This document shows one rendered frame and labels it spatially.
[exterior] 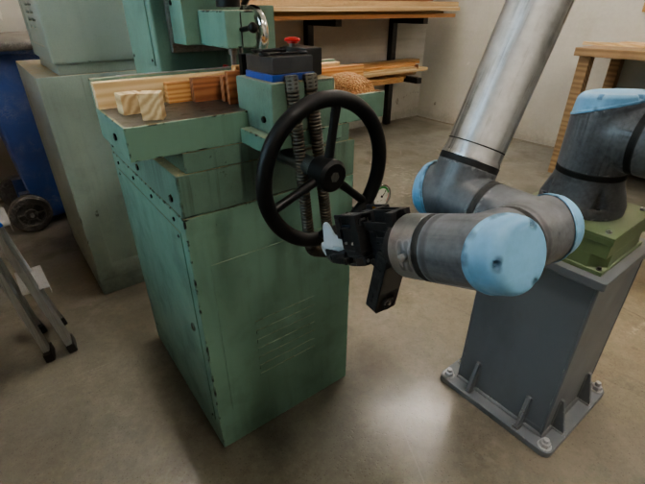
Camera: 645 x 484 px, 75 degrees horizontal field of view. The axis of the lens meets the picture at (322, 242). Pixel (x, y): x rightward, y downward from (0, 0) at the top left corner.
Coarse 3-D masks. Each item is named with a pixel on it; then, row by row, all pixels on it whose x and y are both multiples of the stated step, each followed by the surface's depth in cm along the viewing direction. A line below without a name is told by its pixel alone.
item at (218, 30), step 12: (204, 12) 89; (216, 12) 85; (228, 12) 83; (240, 12) 84; (252, 12) 85; (204, 24) 90; (216, 24) 86; (228, 24) 84; (240, 24) 85; (204, 36) 92; (216, 36) 88; (228, 36) 84; (240, 36) 86; (252, 36) 87; (228, 48) 86
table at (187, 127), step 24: (360, 96) 96; (384, 96) 101; (120, 120) 74; (168, 120) 74; (192, 120) 75; (216, 120) 78; (240, 120) 81; (120, 144) 74; (144, 144) 72; (168, 144) 74; (192, 144) 77; (216, 144) 80; (288, 144) 78
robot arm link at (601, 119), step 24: (600, 96) 88; (624, 96) 85; (576, 120) 93; (600, 120) 89; (624, 120) 86; (576, 144) 94; (600, 144) 90; (624, 144) 86; (576, 168) 95; (600, 168) 92; (624, 168) 89
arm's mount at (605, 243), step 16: (640, 208) 101; (592, 224) 95; (608, 224) 95; (624, 224) 95; (640, 224) 97; (592, 240) 92; (608, 240) 89; (624, 240) 94; (576, 256) 96; (592, 256) 94; (608, 256) 91; (624, 256) 99; (592, 272) 94
